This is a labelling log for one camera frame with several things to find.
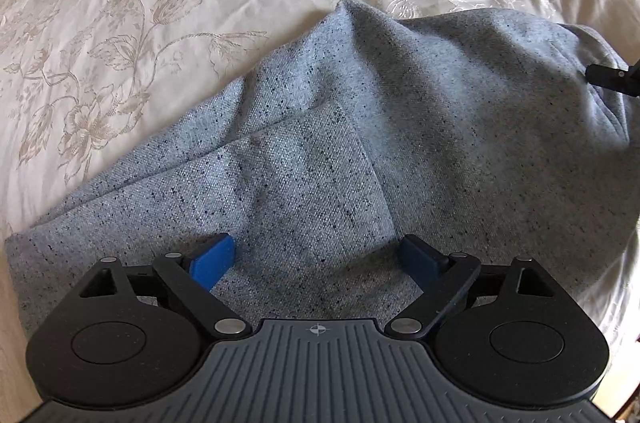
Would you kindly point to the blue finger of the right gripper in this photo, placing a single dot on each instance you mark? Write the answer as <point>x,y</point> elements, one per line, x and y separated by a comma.
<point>625,82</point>

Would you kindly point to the grey speckled pants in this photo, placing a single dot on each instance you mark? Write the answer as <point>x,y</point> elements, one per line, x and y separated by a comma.
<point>476,131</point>

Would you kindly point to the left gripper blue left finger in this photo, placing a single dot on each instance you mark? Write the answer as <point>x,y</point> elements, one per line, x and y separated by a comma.
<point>186,280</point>

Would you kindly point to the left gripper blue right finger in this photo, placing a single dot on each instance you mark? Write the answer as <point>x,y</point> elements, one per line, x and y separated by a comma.
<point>445,281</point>

